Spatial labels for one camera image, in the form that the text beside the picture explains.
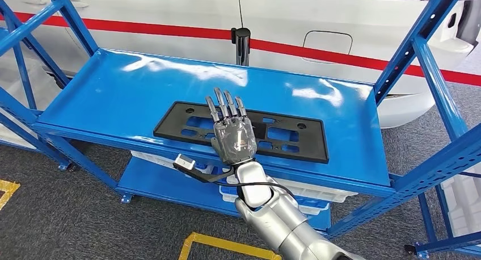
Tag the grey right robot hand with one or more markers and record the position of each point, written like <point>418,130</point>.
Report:
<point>233,141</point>

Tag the black plastic plate frame part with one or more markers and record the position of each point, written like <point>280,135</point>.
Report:
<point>315,145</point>

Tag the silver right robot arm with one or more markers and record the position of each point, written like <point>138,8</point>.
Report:
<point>285,228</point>

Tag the blue metal shelf rack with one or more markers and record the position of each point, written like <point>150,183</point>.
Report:
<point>451,242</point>
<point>34,138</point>
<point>112,100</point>

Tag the white car body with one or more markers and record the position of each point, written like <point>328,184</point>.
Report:
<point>150,6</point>

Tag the white plastic crate stack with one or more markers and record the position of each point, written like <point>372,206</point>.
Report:
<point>466,205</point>

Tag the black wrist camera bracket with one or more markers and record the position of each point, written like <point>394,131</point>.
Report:
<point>203,176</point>

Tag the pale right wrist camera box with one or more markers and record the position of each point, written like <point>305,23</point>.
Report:
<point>185,162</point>

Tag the black stanchion post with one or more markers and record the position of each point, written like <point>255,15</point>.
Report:
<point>242,47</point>

